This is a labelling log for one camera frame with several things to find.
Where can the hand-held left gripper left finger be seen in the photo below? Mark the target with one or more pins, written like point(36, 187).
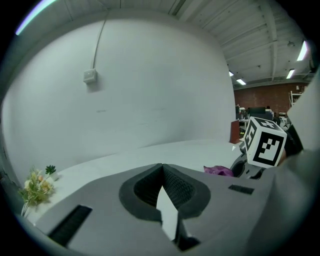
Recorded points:
point(105, 212)

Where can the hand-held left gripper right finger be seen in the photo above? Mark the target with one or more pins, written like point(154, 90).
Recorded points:
point(217, 200)

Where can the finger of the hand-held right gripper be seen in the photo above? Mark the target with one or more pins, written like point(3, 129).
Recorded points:
point(240, 167)

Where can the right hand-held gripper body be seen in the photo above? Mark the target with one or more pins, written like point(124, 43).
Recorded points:
point(267, 147)

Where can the purple cloth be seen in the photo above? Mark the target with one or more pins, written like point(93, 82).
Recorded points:
point(218, 170)

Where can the person's right forearm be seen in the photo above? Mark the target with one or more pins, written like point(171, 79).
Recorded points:
point(293, 142)

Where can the white shelf unit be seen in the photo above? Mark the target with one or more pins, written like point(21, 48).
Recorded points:
point(297, 98)

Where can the small potted succulent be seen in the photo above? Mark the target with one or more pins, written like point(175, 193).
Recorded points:
point(51, 171)

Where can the long ceiling light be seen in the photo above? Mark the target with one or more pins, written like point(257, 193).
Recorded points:
point(231, 73)
point(290, 74)
point(241, 81)
point(302, 51)

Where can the artificial flower bouquet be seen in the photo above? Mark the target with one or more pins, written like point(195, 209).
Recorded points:
point(37, 187)

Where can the white wall junction box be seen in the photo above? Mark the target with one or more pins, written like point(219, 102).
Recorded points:
point(90, 76)

